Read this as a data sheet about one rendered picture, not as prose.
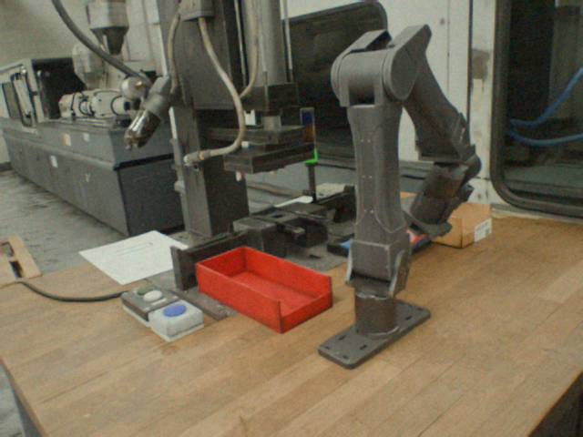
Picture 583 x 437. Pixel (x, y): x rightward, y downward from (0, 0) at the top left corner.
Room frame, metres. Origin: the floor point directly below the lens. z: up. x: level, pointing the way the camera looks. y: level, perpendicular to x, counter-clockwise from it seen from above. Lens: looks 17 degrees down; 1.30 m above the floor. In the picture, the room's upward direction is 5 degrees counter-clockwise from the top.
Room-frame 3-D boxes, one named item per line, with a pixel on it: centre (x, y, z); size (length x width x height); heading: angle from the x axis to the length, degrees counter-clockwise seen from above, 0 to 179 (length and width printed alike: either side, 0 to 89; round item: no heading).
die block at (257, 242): (1.07, 0.00, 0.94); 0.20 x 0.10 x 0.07; 130
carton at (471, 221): (1.10, -0.35, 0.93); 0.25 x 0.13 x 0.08; 40
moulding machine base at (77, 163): (6.33, 2.51, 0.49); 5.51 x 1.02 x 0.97; 36
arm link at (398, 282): (0.67, -0.13, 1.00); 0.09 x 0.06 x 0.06; 46
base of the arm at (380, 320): (0.66, -0.13, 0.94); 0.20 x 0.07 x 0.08; 130
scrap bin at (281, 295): (0.81, 0.05, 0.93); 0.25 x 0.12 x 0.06; 40
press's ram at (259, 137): (1.11, 0.06, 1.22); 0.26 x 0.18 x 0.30; 40
